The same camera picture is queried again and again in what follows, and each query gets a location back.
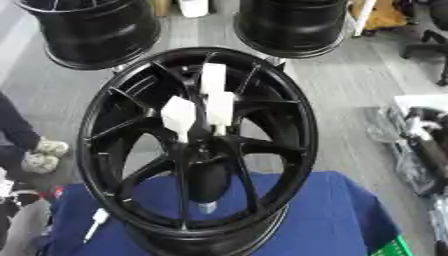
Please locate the black wheel rim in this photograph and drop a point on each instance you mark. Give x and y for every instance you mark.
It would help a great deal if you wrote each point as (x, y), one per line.
(291, 26)
(99, 33)

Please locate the yellow bag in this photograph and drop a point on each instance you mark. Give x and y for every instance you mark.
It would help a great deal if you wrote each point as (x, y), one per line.
(382, 15)

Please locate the white container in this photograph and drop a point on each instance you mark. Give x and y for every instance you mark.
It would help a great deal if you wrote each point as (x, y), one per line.
(193, 7)

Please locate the green box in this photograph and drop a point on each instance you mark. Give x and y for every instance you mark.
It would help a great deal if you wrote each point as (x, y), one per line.
(395, 248)

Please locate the clear bag with black parts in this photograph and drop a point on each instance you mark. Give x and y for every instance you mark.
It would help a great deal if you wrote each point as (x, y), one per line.
(420, 140)

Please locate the grey bag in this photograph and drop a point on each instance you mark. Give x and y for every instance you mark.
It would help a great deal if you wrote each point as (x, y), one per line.
(23, 220)

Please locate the black office chair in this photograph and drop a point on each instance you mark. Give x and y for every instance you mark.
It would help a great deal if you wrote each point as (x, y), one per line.
(434, 43)

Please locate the white pin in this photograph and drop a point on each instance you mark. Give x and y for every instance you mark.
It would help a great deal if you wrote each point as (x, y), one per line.
(213, 78)
(221, 111)
(178, 115)
(99, 216)

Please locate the person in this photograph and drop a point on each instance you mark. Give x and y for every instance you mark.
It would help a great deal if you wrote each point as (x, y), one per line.
(14, 130)

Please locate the black spoked wheel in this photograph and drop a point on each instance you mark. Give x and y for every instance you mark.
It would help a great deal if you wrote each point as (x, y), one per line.
(111, 140)

